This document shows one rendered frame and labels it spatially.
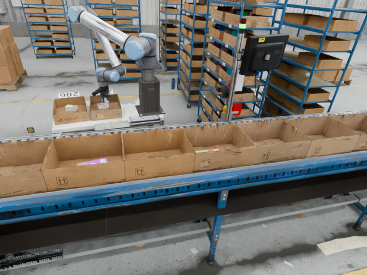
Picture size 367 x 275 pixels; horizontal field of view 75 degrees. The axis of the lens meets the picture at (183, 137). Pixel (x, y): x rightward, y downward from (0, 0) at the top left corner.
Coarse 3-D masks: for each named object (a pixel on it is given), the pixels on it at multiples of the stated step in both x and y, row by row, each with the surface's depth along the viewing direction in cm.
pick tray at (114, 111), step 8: (96, 96) 249; (112, 96) 255; (96, 104) 251; (112, 104) 253; (120, 104) 233; (96, 112) 219; (104, 112) 222; (112, 112) 224; (120, 112) 227; (96, 120) 223
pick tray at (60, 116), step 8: (80, 96) 245; (56, 104) 239; (64, 104) 243; (72, 104) 245; (80, 104) 249; (56, 112) 231; (64, 112) 232; (72, 112) 232; (80, 112) 215; (56, 120) 210; (64, 120) 213; (72, 120) 215; (80, 120) 218
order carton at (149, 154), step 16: (176, 128) 157; (128, 144) 154; (144, 144) 157; (160, 144) 160; (176, 144) 164; (128, 160) 126; (144, 160) 129; (160, 160) 131; (176, 160) 134; (192, 160) 137; (128, 176) 132; (144, 176) 134; (160, 176) 137
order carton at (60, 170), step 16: (64, 144) 143; (80, 144) 146; (96, 144) 149; (112, 144) 151; (48, 160) 128; (64, 160) 149; (80, 160) 149; (112, 160) 151; (48, 176) 119; (64, 176) 121; (80, 176) 124; (96, 176) 126; (112, 176) 129
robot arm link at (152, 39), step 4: (140, 36) 205; (144, 36) 203; (148, 36) 203; (152, 36) 205; (148, 40) 203; (152, 40) 206; (156, 40) 211; (152, 44) 207; (156, 44) 213; (152, 48) 208; (156, 48) 215; (152, 52) 212; (156, 52) 217
